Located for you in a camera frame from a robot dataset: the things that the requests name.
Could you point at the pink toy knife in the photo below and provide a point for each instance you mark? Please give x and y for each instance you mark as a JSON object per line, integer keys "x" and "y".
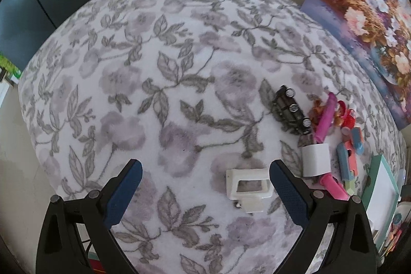
{"x": 334, "y": 187}

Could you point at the dark cabinet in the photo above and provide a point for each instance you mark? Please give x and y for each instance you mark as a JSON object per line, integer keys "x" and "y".
{"x": 32, "y": 4}

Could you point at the small orange blue toy knife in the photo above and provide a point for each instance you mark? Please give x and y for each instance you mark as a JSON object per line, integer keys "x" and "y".
{"x": 356, "y": 139}

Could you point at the black toy car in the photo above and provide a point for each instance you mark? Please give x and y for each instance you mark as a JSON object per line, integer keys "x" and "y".
{"x": 287, "y": 107}

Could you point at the teal box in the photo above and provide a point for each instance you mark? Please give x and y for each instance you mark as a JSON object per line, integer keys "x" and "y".
{"x": 383, "y": 193}

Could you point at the large orange blue toy knife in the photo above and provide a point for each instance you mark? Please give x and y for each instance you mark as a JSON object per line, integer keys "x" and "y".
{"x": 345, "y": 161}

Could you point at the white plastic bracket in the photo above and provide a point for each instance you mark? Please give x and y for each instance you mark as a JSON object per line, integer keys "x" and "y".
{"x": 231, "y": 184}

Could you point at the white charger plug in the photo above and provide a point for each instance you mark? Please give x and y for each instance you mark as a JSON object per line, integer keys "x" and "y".
{"x": 316, "y": 160}

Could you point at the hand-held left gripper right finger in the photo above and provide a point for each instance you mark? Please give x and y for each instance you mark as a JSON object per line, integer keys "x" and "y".
{"x": 289, "y": 193}

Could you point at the green printed box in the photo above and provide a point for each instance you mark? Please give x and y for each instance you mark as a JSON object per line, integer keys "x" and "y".
{"x": 8, "y": 67}

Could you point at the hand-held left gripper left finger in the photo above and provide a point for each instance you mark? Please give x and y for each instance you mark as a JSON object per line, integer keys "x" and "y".
{"x": 123, "y": 193}

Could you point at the red glue bottle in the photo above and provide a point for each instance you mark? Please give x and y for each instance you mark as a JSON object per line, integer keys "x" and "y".
{"x": 349, "y": 120}

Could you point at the flower painting canvas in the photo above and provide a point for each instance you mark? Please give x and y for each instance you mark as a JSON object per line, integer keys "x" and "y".
{"x": 369, "y": 4}

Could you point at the grey floral blanket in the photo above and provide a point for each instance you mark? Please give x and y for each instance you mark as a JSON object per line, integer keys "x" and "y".
{"x": 192, "y": 68}

